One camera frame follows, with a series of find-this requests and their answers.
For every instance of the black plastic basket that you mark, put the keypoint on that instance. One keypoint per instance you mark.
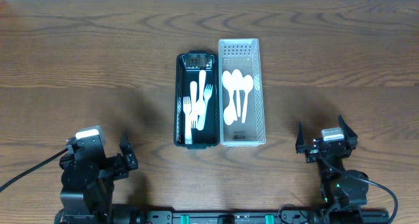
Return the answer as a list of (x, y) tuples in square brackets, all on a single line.
[(187, 68)]

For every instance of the white plastic fork top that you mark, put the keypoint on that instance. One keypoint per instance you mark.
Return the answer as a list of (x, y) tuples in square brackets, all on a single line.
[(202, 118)]

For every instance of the clear plastic basket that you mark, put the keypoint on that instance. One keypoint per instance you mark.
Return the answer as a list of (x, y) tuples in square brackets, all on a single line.
[(242, 54)]

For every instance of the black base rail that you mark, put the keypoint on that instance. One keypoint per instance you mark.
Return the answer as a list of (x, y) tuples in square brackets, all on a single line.
[(248, 217)]

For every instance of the white plastic fork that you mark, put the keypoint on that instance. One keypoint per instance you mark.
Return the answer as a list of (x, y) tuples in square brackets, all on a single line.
[(193, 114), (187, 108), (202, 118)]

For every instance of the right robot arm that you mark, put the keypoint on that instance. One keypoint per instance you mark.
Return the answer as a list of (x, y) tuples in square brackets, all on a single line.
[(344, 191)]

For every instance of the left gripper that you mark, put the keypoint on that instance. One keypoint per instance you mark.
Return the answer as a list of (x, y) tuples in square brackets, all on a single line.
[(127, 158)]

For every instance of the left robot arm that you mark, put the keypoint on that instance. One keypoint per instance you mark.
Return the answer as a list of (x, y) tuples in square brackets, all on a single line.
[(88, 183)]

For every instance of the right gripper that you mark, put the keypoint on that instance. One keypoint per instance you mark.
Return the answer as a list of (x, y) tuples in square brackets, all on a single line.
[(318, 149)]

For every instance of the white plastic spoon crossing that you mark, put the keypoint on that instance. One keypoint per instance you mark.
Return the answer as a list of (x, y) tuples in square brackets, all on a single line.
[(237, 77)]

